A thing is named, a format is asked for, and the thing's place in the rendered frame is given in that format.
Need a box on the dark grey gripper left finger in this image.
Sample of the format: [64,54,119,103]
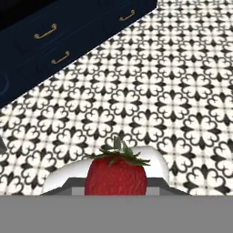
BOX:
[45,177,87,197]

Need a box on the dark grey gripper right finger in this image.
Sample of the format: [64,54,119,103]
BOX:
[146,177,189,197]

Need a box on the red strawberry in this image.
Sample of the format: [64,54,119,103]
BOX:
[84,135,151,197]

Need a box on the white rounded object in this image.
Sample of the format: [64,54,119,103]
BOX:
[42,145,169,195]

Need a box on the navy blue drawer front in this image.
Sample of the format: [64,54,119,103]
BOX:
[12,0,107,57]
[101,0,158,39]
[17,25,110,85]

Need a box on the navy blue cabinet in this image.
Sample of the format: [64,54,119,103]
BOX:
[0,0,158,109]

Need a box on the brass drawer handle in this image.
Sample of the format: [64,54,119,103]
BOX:
[33,23,58,40]
[50,50,71,66]
[118,9,137,23]

